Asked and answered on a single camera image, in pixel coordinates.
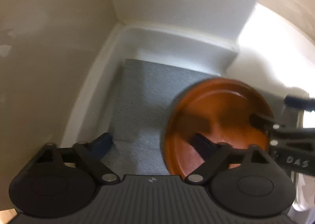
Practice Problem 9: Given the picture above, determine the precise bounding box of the grey dish mat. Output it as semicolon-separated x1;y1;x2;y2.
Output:
99;58;303;177

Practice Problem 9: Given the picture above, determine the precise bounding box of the brown round plate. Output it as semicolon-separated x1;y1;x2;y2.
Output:
164;78;274;178

